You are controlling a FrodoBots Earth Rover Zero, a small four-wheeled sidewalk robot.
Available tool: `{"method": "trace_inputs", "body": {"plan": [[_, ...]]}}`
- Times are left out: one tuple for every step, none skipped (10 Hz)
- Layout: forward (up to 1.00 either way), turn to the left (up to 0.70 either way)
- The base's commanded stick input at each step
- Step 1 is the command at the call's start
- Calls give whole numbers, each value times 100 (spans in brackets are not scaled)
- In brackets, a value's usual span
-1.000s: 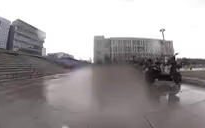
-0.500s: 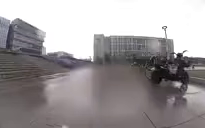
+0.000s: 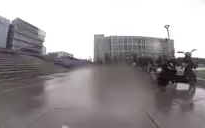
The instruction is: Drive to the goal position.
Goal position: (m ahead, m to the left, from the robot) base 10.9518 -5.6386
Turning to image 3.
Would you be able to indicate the dark parked motor scooter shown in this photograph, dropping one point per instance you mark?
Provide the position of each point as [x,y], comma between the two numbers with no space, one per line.
[176,71]

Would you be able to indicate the low distant building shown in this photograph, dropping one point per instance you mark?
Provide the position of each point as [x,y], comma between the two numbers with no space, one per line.
[60,54]

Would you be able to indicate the wet grey paved plaza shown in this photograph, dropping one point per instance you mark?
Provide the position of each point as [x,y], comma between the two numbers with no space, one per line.
[100,96]

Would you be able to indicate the large pale office building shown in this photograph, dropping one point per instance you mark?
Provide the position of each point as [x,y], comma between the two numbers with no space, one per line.
[130,46]

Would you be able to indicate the row of parked bicycles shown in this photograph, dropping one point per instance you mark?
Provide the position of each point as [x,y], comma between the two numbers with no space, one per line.
[145,65]

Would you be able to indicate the dark sloping wall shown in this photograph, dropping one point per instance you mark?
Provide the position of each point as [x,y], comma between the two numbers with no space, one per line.
[71,62]

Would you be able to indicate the tall street lamp pole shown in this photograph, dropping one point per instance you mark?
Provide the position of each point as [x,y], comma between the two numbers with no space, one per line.
[168,40]

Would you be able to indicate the wide stone steps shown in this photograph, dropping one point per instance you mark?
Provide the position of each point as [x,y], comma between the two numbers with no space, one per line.
[10,68]

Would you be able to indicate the grey building with slanted front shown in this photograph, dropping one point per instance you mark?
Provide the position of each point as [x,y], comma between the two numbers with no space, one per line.
[25,36]

